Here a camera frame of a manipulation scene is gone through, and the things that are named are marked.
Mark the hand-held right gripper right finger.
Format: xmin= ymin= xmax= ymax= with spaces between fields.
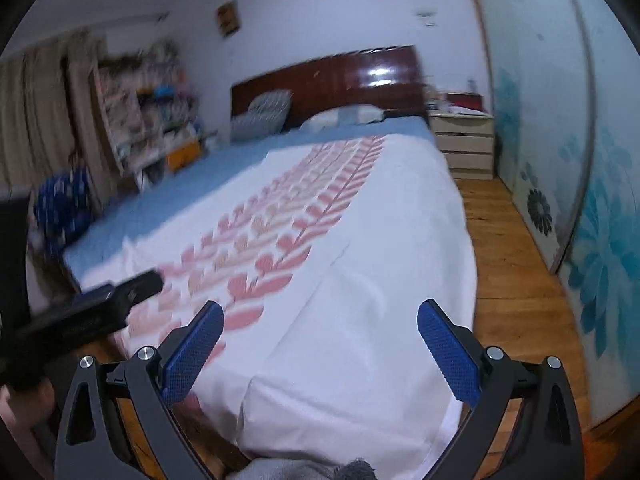
xmin=416 ymin=298 xmax=586 ymax=480

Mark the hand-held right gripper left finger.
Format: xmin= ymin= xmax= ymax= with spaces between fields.
xmin=54 ymin=300 xmax=225 ymax=480

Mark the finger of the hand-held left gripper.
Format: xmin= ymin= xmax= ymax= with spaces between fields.
xmin=15 ymin=269 xmax=165 ymax=354

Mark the person's left hand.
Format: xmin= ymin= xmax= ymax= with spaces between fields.
xmin=0 ymin=379 xmax=56 ymax=443

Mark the blue patterned cloth bundle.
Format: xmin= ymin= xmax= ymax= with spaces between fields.
xmin=32 ymin=166 xmax=96 ymax=256

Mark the white blanket pink leaf print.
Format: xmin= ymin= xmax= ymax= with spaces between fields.
xmin=75 ymin=132 xmax=478 ymax=480

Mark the beige curtain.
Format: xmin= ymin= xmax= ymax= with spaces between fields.
xmin=0 ymin=30 xmax=108 ymax=201

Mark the grey cloth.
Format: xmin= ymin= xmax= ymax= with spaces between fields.
xmin=227 ymin=456 xmax=381 ymax=480

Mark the blue bed sheet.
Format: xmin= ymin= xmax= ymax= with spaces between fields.
xmin=62 ymin=116 xmax=436 ymax=273

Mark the orange box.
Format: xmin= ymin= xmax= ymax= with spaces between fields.
xmin=165 ymin=142 xmax=202 ymax=172

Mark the cluttered white shelf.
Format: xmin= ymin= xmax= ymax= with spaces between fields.
xmin=90 ymin=40 xmax=203 ymax=188

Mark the cream nightstand with drawers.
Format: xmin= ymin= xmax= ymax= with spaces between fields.
xmin=429 ymin=110 xmax=496 ymax=181

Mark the blue floral wardrobe door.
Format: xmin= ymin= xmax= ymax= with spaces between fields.
xmin=467 ymin=0 xmax=640 ymax=426

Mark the grey patterned pillow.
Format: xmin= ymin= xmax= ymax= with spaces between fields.
xmin=231 ymin=90 xmax=293 ymax=141

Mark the red box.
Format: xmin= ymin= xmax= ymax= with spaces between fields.
xmin=445 ymin=92 xmax=485 ymax=111

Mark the white blue pillow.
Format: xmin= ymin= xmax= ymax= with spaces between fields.
xmin=299 ymin=105 xmax=385 ymax=131

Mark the dark wooden headboard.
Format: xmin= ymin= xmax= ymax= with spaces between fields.
xmin=230 ymin=45 xmax=430 ymax=133

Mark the small framed wall picture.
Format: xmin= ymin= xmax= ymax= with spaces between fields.
xmin=216 ymin=0 xmax=242 ymax=37

